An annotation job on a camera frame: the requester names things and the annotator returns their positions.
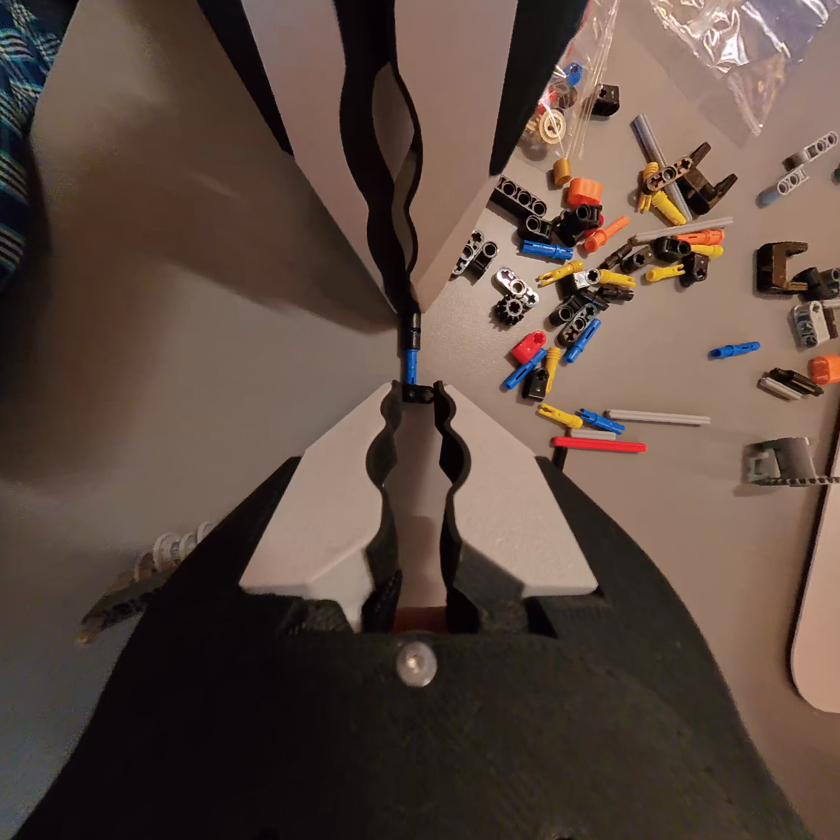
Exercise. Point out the dark grey differential gear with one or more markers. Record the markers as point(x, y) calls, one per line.
point(784, 459)

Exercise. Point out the empty clear plastic bag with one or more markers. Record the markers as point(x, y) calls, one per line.
point(735, 59)

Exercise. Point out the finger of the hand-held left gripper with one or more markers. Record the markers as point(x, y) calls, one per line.
point(302, 65)
point(453, 79)

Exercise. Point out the orange rounded lego piece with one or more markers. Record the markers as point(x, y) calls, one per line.
point(825, 369)

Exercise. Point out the red lego axle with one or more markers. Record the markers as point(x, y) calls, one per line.
point(597, 444)

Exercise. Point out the long grey lego axle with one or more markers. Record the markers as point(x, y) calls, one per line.
point(656, 417)

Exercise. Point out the blue lego pin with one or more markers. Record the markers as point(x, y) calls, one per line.
point(733, 350)

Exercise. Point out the white rounded base plate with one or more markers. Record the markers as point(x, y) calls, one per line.
point(823, 590)

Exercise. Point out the black lego frame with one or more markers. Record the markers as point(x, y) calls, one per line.
point(768, 269)

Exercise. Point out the small black lego connector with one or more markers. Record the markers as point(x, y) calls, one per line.
point(418, 394)

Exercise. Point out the light grey lego connector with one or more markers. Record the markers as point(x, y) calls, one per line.
point(814, 321)

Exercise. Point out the grey worm gear beam assembly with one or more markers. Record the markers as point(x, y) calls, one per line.
point(167, 544)

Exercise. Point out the black lego axle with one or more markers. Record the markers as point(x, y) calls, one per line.
point(558, 458)

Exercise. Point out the black and grey connector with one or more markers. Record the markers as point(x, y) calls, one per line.
point(794, 382)

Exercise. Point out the blue pin with black bush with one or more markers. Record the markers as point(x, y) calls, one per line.
point(412, 348)

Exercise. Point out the black lego beam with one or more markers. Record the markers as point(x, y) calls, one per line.
point(518, 195)

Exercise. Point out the person's plaid shirt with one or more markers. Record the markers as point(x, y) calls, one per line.
point(23, 131)

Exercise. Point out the pile of lego pieces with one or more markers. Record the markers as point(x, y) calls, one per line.
point(584, 191)

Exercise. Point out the light grey short beam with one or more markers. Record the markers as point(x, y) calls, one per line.
point(784, 186)
point(810, 149)

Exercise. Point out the black double connector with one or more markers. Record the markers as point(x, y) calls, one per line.
point(820, 282)

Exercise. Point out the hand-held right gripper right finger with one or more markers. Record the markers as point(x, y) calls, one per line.
point(525, 518)

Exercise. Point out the clear bag with lego parts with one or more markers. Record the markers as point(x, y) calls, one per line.
point(554, 124)

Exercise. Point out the small black lego gear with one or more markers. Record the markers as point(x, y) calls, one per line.
point(508, 310)

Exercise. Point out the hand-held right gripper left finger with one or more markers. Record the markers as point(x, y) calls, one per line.
point(315, 518)

